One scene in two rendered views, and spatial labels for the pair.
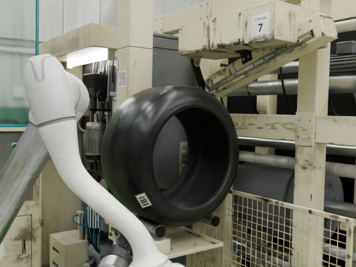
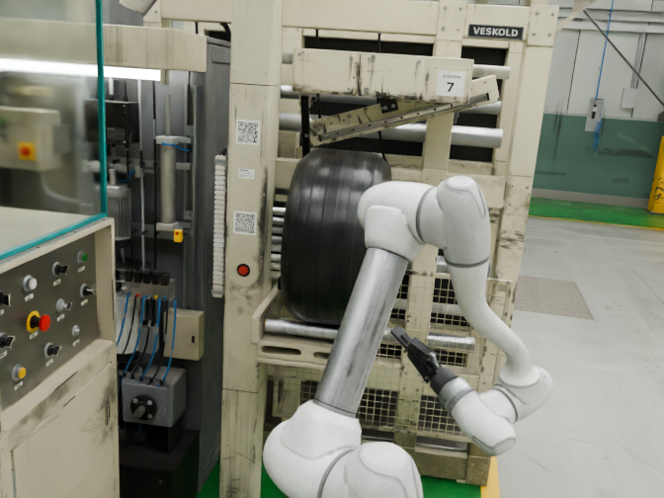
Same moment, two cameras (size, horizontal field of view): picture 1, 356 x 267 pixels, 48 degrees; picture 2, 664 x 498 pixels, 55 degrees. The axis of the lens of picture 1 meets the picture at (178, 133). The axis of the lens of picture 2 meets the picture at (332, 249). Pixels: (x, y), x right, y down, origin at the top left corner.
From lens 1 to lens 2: 1.60 m
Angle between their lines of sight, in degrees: 48
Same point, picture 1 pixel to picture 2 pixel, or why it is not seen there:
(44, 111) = (484, 249)
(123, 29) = (252, 55)
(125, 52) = (258, 93)
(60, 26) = not seen: outside the picture
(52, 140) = (481, 278)
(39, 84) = (484, 219)
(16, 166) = (384, 311)
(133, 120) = not seen: hidden behind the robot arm
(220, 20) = (383, 62)
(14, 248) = (100, 422)
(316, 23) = (492, 86)
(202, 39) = (347, 79)
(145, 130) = not seen: hidden behind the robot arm
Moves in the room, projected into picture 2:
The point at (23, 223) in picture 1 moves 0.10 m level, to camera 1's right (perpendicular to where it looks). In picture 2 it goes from (106, 379) to (137, 371)
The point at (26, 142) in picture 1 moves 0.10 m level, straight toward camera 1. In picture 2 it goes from (393, 279) to (437, 288)
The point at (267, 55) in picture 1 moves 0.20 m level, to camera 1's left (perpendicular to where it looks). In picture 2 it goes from (423, 110) to (388, 109)
